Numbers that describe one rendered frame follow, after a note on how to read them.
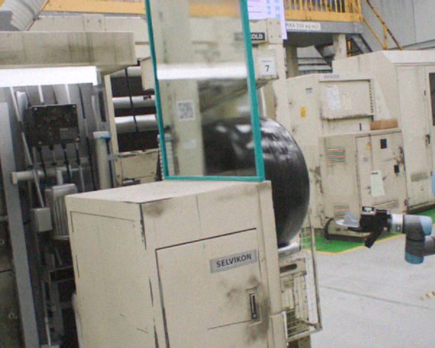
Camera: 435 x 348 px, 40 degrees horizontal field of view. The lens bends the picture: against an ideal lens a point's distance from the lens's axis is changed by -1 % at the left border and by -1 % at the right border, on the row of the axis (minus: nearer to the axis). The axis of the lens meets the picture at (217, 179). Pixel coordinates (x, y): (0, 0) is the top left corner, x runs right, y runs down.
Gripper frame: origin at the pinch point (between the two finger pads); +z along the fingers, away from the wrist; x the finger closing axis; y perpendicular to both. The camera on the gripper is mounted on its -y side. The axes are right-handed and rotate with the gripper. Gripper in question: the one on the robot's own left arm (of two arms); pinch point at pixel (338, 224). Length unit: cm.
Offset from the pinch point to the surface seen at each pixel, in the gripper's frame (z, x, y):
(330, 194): 44, -426, -209
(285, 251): 21.0, 6.9, -10.8
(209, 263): 25, 92, 40
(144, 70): 91, -34, 53
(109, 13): 334, -511, -10
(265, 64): 40, -59, 49
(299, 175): 15.5, 3.0, 22.6
